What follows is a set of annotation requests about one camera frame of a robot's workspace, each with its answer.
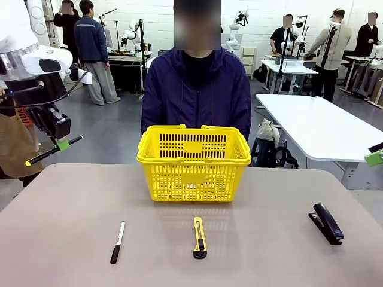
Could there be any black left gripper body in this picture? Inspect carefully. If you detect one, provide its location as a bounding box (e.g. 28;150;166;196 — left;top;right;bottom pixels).
5;78;72;140

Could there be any black pen with yellow tip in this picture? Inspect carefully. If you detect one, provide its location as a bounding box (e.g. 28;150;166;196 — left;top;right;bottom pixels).
25;135;83;167

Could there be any white marker with black cap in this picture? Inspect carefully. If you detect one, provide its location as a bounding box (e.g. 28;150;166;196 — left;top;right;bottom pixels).
110;221;126;264

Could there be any person's left forearm purple sleeve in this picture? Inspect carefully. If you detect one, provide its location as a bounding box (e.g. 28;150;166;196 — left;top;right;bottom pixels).
238;110;252;141

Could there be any person's right forearm purple sleeve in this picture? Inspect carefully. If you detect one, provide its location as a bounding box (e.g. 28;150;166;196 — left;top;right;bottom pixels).
140;110;155;135

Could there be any person in navy jacket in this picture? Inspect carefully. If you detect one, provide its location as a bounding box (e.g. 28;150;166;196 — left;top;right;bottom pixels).
73;0;122;106

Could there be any person in black holding phone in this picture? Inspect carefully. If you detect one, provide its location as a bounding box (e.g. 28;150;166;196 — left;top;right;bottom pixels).
53;0;81;57

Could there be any table with colourful items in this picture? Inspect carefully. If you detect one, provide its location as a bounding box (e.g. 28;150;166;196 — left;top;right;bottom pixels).
106;50;153;93

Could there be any person in beige coat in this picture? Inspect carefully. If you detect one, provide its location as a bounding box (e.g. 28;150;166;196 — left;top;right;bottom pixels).
305;8;352;102

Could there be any person in black clothes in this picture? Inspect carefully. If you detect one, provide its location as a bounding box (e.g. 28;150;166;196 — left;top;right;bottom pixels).
355;12;382;57

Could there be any yellow plastic shopping basket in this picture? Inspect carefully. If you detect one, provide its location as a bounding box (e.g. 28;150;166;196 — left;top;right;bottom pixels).
136;124;251;203

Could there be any person in purple jacket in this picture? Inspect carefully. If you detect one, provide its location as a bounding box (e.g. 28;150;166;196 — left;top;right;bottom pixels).
140;0;252;141

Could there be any person in black t-shirt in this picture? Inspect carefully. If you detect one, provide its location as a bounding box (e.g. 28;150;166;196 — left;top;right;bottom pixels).
270;14;296;57

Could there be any mannequin with orange trousers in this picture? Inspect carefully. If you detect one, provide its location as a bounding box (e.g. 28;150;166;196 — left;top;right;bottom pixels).
14;107;41;153

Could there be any mannequin with brown apron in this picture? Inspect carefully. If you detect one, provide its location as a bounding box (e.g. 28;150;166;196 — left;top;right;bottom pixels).
0;80;44;188

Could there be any large white rounded table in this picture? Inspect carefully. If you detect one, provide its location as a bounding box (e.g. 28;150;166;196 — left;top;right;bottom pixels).
256;94;383;189

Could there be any black stapler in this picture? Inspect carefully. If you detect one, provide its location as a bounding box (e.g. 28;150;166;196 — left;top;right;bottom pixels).
308;203;345;246

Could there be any black backpack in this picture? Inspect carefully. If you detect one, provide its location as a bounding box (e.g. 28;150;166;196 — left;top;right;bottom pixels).
273;145;299;169

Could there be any white standing air conditioner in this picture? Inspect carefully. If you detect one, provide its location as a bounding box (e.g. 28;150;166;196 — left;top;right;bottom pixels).
29;0;56;48

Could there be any white table with metal legs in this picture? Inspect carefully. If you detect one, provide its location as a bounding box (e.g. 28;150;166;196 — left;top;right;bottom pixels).
260;59;318;95

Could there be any beige cloth bag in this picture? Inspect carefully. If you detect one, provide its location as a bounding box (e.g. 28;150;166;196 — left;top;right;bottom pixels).
257;118;281;143

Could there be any black stool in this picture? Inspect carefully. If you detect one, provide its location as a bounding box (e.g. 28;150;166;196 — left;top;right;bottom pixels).
250;139;278;168

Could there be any black floor bag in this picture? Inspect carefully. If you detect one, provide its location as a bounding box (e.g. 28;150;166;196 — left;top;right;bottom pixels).
252;64;269;83

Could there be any white drawer cabinet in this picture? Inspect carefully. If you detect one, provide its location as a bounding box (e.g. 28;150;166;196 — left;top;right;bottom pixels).
241;46;257;79

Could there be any yellow black utility knife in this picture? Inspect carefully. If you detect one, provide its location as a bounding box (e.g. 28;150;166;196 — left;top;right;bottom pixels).
193;216;208;259

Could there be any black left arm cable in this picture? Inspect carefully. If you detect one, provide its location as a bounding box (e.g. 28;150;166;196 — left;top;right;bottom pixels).
0;70;89;108

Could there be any black camera tripod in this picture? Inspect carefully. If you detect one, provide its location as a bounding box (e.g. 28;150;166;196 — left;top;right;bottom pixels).
138;18;148;95
276;26;293;94
312;22;342;99

